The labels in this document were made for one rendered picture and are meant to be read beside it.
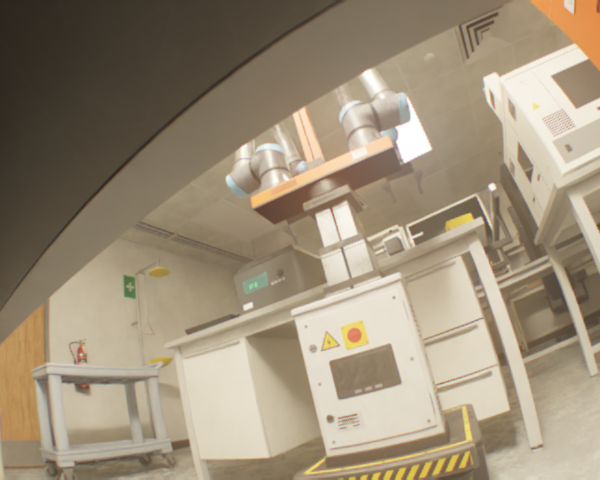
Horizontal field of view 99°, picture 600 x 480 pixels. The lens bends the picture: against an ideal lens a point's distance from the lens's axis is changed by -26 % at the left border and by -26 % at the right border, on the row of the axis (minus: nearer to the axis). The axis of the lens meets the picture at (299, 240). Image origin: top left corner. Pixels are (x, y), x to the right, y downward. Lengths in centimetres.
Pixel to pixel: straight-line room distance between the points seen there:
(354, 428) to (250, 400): 96
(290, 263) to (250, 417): 78
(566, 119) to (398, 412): 126
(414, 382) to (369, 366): 11
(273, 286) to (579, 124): 156
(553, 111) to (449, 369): 111
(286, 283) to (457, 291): 79
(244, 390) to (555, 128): 182
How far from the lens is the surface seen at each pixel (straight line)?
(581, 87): 168
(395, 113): 127
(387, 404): 83
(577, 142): 152
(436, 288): 136
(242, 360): 176
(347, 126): 125
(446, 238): 134
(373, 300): 84
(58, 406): 261
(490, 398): 135
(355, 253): 101
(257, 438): 177
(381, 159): 115
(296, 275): 164
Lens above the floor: 49
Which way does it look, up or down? 24 degrees up
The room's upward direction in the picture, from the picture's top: 14 degrees counter-clockwise
